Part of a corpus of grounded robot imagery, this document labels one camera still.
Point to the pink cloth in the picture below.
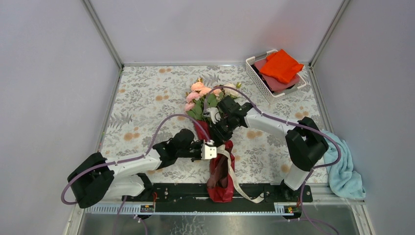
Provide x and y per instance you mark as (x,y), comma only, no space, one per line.
(273,85)

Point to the dark red wrapping paper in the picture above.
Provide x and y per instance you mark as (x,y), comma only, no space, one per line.
(219,185)

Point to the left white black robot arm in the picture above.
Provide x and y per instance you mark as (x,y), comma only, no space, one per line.
(99,178)

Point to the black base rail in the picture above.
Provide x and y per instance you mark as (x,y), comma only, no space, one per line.
(170,197)

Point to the pink fake flower stem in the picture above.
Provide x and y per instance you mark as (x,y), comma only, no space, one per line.
(195,99)

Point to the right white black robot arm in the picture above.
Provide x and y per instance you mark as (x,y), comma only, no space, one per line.
(306,144)

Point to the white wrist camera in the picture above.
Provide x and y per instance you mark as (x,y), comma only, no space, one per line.
(208,150)
(213,113)

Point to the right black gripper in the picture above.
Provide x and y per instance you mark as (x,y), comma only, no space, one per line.
(218,136)

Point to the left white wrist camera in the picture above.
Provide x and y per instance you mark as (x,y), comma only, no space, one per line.
(208,150)

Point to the orange cloth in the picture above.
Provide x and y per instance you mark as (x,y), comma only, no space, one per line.
(281,66)

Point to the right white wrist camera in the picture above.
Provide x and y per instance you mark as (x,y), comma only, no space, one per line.
(213,113)

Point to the white fake rose stem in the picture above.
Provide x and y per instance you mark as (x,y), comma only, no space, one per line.
(231,90)

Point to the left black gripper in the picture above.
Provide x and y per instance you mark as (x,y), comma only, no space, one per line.
(199,145)

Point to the cream ribbon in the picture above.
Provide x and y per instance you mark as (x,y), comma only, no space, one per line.
(221,150)

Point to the aluminium frame rail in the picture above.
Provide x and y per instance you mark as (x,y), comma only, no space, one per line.
(144,208)

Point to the floral tablecloth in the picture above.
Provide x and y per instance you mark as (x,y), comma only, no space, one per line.
(150,103)

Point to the white plastic basket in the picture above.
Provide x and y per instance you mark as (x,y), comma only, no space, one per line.
(272,97)

